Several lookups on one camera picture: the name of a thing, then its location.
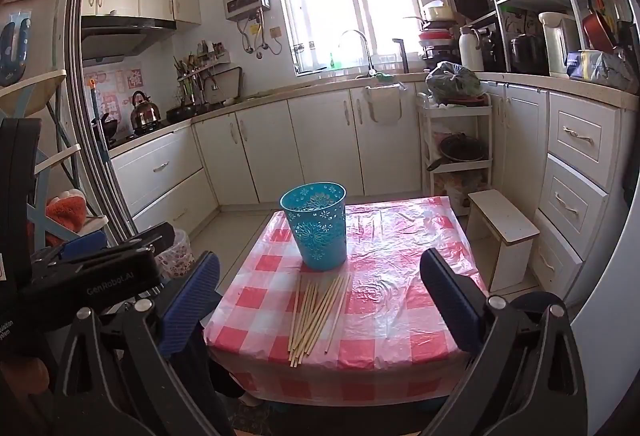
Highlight black angular faucet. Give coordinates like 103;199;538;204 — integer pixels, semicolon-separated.
392;38;411;73

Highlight black frying pan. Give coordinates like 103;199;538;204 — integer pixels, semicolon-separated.
427;132;488;172

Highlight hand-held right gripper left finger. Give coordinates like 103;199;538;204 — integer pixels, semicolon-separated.
52;251;236;436

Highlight black microwave oven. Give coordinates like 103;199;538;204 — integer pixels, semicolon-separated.
445;0;496;27

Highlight pink wall poster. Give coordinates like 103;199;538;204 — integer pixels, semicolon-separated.
82;69;143;117

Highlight orange plush toy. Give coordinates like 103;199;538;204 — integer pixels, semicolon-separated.
32;189;88;247

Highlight person's black pants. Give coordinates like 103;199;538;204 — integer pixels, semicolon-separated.
187;336;246;436

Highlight wall utensil rack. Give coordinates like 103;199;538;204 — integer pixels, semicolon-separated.
172;41;232;97

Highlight white electric water boiler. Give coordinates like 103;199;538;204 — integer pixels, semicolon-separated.
538;11;581;78

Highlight steel whistling kettle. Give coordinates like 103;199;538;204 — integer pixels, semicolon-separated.
130;91;161;132

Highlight green bag of vegetables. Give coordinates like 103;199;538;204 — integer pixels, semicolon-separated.
425;61;485;104

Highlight blue packet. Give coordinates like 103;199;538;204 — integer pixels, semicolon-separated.
566;49;601;80

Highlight curved steel faucet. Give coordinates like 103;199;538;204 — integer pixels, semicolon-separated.
340;29;377;77

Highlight blue and white shelf rack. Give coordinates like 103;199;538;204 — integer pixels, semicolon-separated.
0;69;108;247

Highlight white trolley rack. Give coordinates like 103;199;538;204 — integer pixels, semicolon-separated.
416;91;493;217

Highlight white thermos jug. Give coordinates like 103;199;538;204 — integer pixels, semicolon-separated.
458;27;485;72

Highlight white panel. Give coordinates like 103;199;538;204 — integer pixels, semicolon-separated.
570;216;640;436

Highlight teal perforated plastic basket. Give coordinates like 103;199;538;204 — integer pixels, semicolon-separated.
279;182;348;272

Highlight grey sliding door frame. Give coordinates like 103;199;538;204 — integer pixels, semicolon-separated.
65;0;136;242

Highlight bundle of wooden chopsticks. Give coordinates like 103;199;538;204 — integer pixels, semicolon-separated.
287;272;353;368

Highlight stack of bowls and pots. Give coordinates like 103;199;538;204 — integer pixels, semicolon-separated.
417;1;458;67

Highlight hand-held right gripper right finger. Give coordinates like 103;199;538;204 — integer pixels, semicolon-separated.
419;247;588;436

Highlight red saucepan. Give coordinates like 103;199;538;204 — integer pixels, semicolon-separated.
582;11;616;54

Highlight mop handle with orange tip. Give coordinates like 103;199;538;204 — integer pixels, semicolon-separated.
87;79;110;162

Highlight black rice cooker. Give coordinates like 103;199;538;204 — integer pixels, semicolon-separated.
509;34;548;76

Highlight floral waste bin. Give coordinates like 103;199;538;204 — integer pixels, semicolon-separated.
155;229;196;279

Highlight cream tote bag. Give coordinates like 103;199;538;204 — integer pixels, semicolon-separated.
362;84;406;124

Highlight black range hood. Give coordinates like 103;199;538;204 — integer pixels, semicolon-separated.
80;15;177;62

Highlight black coffee machine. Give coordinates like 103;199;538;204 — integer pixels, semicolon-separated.
470;26;508;73

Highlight cream base cabinets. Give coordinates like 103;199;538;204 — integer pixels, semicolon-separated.
107;76;640;317

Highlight red checkered plastic tablecloth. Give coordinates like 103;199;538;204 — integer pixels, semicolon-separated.
202;196;493;409

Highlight black wok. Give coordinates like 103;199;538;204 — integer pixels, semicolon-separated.
165;104;201;123

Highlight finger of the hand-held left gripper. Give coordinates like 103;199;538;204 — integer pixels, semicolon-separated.
102;222;177;267
60;230;110;262

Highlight dark rimmed tray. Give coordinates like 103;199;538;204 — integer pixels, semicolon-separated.
200;66;244;104

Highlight silver foil bag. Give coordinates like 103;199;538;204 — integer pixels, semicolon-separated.
595;51;640;93

